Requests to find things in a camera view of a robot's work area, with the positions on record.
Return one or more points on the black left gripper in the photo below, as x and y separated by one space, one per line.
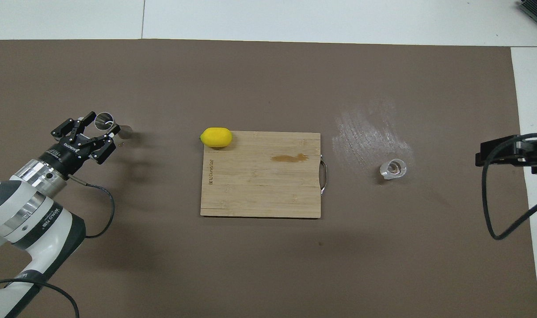
67 154

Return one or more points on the steel cocktail jigger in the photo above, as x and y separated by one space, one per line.
104 120

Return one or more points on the small clear glass cup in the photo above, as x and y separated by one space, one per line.
393 169

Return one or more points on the yellow lemon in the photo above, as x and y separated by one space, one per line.
216 137

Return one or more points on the bamboo cutting board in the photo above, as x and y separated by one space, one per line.
259 185

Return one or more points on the brown table mat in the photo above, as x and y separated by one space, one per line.
250 265

